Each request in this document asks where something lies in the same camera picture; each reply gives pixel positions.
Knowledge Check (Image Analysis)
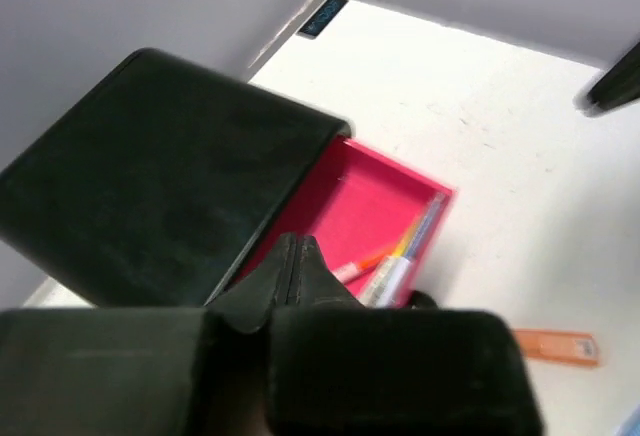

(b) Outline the blue clear pen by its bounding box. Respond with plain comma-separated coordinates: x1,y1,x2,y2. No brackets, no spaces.
359,193,446,308

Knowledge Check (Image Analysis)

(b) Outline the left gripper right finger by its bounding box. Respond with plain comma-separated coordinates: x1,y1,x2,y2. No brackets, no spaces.
287,235,363,308

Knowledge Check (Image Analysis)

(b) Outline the pink drawer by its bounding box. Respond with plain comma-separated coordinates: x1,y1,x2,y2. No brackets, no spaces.
234,138,455,307

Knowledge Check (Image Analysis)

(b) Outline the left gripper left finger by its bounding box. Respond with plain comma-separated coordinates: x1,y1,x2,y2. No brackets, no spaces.
209,233,296,333

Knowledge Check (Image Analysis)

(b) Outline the orange pen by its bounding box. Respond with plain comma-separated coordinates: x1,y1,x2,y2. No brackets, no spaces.
332,245,395,284

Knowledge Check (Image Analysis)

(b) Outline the black drawer cabinet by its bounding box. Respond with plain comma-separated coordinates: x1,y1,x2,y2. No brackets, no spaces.
1,48,351,307

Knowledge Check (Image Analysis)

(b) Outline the yellow pen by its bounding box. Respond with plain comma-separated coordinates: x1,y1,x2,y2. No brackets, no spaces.
391,218,426,260

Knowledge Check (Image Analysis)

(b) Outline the right logo sticker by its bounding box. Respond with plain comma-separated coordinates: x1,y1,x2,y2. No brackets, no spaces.
297,0,349,39

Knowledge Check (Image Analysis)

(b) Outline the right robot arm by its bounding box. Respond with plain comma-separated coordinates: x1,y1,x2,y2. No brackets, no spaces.
575,42,640,117

